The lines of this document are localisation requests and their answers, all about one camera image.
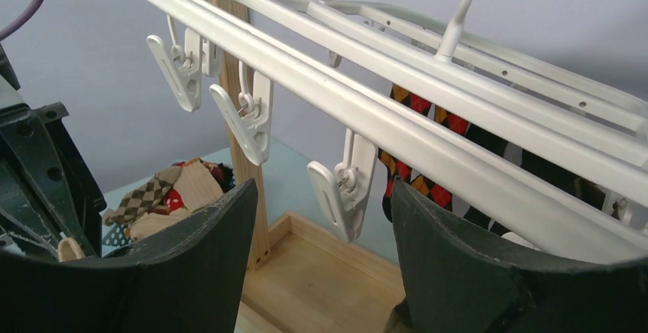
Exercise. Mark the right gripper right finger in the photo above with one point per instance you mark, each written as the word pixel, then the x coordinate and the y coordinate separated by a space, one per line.
pixel 459 277

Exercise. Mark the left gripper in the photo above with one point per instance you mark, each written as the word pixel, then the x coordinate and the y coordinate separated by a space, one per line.
pixel 49 197

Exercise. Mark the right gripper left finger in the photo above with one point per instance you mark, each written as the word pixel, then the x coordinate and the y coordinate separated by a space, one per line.
pixel 185 278

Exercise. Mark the brown argyle sock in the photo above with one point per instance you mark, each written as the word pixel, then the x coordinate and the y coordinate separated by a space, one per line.
pixel 69 249
pixel 145 199

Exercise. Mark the white plastic clip hanger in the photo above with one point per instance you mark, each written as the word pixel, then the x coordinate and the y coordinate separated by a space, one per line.
pixel 343 58

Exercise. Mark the wooden hanger rack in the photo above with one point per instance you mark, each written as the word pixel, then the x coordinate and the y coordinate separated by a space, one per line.
pixel 319 283

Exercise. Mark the blue plastic basket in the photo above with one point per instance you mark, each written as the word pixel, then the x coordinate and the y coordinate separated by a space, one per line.
pixel 113 237

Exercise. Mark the red yellow argyle sock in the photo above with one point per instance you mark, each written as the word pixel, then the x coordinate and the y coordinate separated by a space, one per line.
pixel 408 169

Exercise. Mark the black sock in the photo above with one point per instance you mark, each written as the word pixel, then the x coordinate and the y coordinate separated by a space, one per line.
pixel 571 183

